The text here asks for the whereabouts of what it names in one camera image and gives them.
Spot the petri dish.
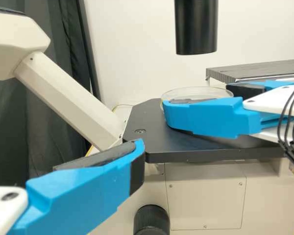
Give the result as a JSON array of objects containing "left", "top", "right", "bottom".
[{"left": 159, "top": 86, "right": 234, "bottom": 109}]

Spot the black cable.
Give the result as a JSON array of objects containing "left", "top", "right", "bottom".
[{"left": 276, "top": 82, "right": 294, "bottom": 182}]

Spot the black platform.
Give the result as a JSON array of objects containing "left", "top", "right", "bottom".
[{"left": 205, "top": 58, "right": 294, "bottom": 83}]

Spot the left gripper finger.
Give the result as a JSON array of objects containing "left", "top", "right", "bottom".
[{"left": 7, "top": 138, "right": 146, "bottom": 235}]

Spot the cream microscope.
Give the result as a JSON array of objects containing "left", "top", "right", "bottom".
[{"left": 0, "top": 0, "right": 294, "bottom": 235}]

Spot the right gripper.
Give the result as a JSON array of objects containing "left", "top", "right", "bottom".
[{"left": 162, "top": 80, "right": 294, "bottom": 140}]

